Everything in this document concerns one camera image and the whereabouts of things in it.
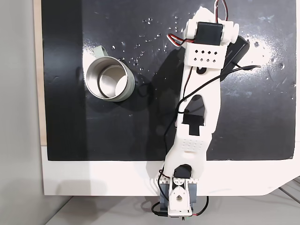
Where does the green steel-lined mug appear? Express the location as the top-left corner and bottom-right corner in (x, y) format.
(85, 45), (137, 103)

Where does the black glossy mat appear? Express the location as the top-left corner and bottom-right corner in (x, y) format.
(41, 0), (295, 162)

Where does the red white black servo cable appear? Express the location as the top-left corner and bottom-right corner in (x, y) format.
(166, 33), (188, 48)
(213, 0), (229, 22)

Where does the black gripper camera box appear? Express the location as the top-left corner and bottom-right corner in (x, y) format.
(221, 35), (250, 71)

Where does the black camera cable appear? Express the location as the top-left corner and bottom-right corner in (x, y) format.
(163, 61), (263, 155)

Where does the black power cable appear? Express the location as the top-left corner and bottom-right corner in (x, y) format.
(151, 195), (210, 218)

